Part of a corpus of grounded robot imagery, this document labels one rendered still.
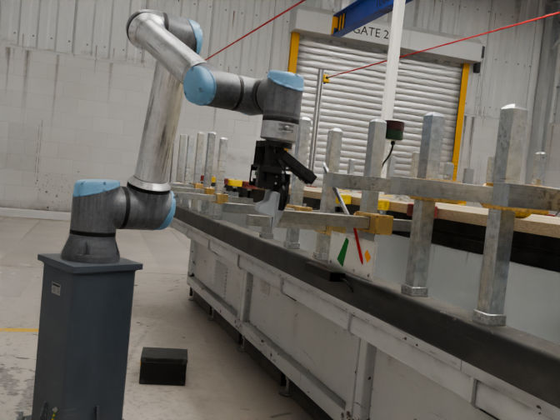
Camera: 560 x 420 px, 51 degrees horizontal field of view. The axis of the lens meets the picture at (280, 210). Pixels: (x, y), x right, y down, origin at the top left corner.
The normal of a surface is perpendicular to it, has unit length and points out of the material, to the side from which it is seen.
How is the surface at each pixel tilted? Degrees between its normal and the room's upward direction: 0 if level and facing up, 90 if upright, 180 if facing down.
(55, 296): 90
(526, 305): 90
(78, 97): 90
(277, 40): 90
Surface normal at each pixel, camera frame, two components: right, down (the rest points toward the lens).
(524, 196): 0.36, 0.08
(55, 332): -0.68, -0.03
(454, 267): -0.93, -0.07
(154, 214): 0.53, 0.35
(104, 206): 0.58, 0.10
